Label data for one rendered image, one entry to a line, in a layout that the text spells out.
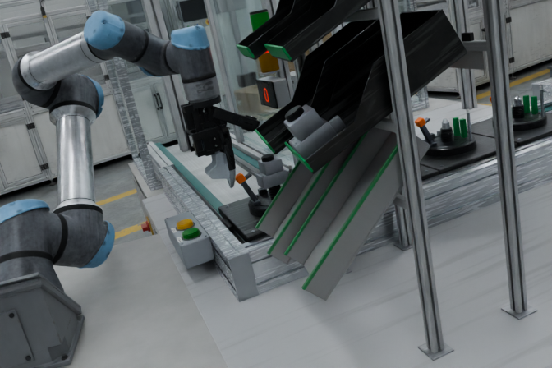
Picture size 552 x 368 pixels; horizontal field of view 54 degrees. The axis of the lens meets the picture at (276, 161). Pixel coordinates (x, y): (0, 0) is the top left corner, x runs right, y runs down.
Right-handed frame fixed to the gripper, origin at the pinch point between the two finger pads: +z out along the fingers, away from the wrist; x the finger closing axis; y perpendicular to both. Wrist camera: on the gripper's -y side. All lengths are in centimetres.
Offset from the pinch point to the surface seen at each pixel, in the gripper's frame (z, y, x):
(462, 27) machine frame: -13, -117, -60
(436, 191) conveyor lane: 11.7, -42.3, 16.7
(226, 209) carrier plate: 9.1, 1.3, -8.5
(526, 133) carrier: 9, -78, 8
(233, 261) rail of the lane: 10.9, 7.7, 17.0
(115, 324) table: 20.2, 33.2, 6.7
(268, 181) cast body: 1.7, -7.5, 2.2
